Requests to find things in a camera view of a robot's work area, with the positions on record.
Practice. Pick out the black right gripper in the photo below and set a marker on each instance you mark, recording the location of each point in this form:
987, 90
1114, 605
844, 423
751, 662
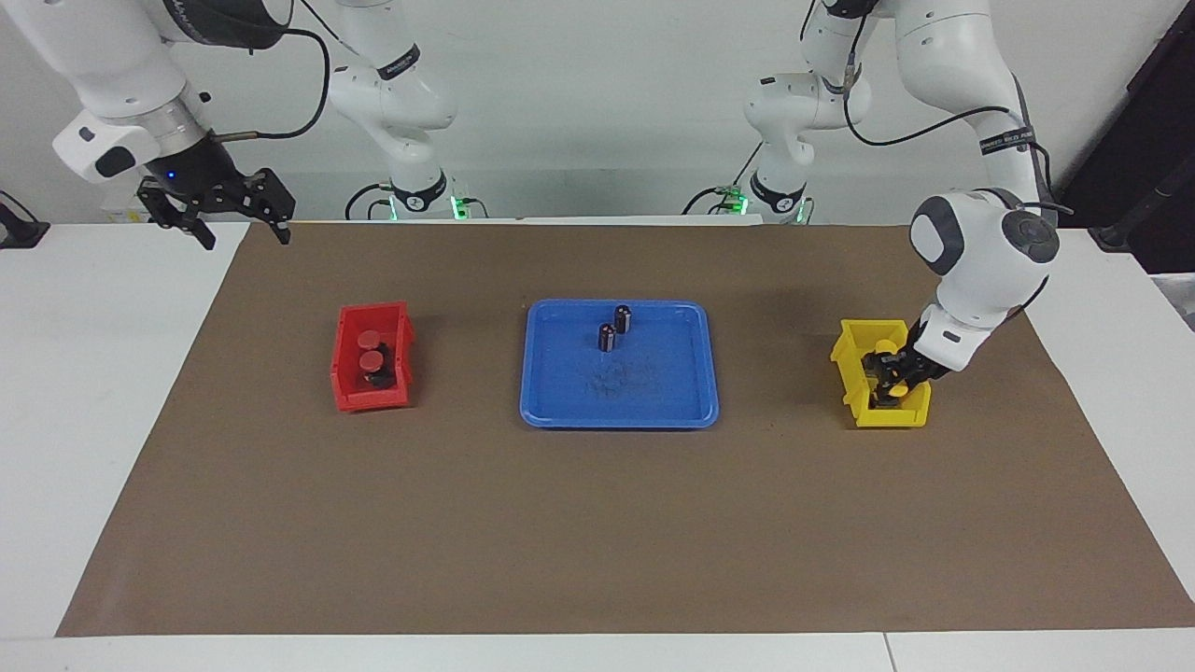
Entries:
201, 177

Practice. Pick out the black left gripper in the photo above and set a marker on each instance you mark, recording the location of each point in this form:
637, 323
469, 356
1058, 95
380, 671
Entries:
920, 364

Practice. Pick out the red push button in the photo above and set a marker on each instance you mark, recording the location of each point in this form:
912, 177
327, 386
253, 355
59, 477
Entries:
371, 338
372, 360

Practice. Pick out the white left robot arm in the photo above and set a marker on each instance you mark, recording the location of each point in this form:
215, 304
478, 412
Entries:
980, 252

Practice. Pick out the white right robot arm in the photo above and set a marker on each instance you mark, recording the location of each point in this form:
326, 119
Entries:
103, 56

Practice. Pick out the yellow plastic bin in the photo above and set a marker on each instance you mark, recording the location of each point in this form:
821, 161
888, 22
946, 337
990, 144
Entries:
892, 415

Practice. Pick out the white power strip box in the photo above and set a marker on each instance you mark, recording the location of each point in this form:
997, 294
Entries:
119, 215

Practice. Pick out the black table clamp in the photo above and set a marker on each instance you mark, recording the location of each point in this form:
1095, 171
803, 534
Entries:
19, 229

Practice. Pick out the red plastic bin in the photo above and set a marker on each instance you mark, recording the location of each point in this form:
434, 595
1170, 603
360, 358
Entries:
359, 399

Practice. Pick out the green lit right base connector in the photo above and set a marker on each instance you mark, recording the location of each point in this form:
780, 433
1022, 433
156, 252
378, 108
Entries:
460, 205

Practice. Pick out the green lit base connector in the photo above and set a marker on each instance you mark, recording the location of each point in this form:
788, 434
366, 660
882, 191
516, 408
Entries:
735, 199
460, 205

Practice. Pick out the green lit left base connector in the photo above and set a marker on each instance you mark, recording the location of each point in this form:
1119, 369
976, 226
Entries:
735, 199

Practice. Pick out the black cylindrical capacitor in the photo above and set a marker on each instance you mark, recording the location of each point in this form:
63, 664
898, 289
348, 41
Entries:
623, 319
607, 338

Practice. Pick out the black stand pole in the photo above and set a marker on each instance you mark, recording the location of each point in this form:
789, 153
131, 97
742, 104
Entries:
1144, 210

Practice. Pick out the blue plastic tray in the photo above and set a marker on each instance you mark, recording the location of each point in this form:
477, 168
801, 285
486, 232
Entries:
579, 411

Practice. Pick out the brown paper mat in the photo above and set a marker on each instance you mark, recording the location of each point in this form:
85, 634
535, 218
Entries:
597, 523

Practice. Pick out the black cabinet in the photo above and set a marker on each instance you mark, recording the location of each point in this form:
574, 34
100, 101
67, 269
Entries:
1148, 121

